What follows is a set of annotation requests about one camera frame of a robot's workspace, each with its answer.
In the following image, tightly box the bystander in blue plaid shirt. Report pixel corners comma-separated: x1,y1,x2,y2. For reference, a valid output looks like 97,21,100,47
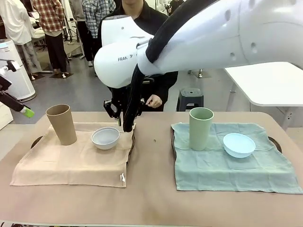
82,0,116,69

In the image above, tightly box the black cable sleeve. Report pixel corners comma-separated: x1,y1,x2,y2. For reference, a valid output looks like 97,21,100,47
122,0,222,133

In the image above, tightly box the person in black jacket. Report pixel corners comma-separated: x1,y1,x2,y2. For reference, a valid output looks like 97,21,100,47
97,0,178,112

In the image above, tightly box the white box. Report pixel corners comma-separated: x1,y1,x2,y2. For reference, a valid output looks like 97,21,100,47
0,101,14,131

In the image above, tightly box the bystander in grey top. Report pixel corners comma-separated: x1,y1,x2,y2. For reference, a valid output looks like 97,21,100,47
68,0,95,67

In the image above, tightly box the beige cloth mat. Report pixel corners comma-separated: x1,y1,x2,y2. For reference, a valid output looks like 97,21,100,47
9,122,137,189

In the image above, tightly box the teal cloth mat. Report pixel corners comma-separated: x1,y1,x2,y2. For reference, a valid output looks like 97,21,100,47
170,122,303,194

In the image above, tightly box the bystander in red plaid shirt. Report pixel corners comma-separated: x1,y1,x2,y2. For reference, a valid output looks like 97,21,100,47
32,0,71,76

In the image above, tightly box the light blue bowl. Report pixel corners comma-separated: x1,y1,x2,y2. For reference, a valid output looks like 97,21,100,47
223,132,257,158

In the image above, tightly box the bystander in white shirt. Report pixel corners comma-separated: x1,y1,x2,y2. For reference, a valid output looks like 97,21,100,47
0,0,40,76

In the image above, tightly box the dark brown plastic tray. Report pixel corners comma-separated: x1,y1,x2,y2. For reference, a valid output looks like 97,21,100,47
30,127,137,171

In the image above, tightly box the white cylindrical air purifier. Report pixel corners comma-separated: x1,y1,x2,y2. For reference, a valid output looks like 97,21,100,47
0,39,37,102

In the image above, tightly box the dark tray under teal cloth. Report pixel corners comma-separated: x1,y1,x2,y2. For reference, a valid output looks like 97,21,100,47
170,129,283,161

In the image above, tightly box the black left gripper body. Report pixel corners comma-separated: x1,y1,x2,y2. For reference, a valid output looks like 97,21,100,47
0,75,12,90

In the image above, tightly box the large white table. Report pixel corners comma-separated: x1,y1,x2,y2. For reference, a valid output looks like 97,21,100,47
223,61,303,130

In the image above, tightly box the tall pale green cup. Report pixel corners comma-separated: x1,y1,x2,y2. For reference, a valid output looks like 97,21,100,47
189,107,214,151

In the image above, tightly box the tall beige cup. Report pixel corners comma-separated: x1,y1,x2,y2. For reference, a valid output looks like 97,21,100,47
45,104,78,146

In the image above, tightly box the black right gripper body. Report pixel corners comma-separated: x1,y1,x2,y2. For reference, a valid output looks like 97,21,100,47
110,86,132,114

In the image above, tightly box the person's left forearm black sleeve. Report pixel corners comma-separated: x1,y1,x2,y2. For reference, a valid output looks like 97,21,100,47
155,70,178,102

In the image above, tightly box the white round bowl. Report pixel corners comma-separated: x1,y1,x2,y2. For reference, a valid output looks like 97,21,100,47
91,127,120,150

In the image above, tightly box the grey plastic stool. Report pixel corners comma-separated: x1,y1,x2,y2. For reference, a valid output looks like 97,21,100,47
176,87,204,112

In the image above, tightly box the person's left hand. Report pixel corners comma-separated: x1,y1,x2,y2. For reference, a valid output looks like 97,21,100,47
146,94,163,109

